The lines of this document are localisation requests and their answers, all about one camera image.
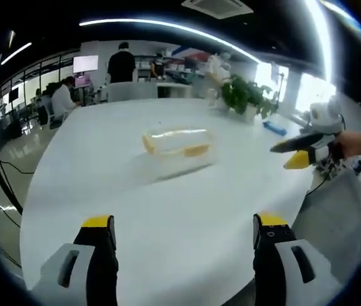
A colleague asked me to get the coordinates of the long curved ceiling light strip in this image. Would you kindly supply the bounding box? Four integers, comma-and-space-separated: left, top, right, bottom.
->
78, 18, 262, 63

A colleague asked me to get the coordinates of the clear plastic container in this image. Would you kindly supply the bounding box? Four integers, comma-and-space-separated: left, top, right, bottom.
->
142, 127, 215, 159

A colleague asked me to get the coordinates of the blue wet wipes pack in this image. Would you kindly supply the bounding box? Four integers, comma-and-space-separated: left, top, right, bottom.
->
262, 120, 288, 135

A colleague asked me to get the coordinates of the green potted plant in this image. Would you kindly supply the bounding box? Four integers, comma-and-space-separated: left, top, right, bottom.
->
219, 74, 279, 120

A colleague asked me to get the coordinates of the short ceiling light strip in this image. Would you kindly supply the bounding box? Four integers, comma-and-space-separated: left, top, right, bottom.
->
1, 41, 33, 66

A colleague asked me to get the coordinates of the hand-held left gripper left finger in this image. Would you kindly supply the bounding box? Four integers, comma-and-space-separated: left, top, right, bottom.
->
39, 214, 119, 306

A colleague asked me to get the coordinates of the ceiling air conditioner vent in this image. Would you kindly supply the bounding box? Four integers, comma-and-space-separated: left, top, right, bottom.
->
180, 0, 254, 15

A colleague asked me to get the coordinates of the white paper cup pot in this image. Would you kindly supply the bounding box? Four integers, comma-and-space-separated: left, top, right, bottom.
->
242, 105, 258, 122

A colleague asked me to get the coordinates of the black floor cable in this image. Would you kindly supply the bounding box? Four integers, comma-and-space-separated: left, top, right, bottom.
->
0, 149, 35, 175

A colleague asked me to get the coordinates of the grey office chair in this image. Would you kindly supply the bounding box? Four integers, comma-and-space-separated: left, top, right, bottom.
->
290, 171, 361, 289

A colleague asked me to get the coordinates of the wall monitor screen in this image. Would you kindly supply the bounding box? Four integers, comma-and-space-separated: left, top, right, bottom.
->
72, 54, 99, 74

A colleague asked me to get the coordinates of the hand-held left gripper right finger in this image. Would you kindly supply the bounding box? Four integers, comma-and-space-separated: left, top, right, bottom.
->
251, 212, 344, 306

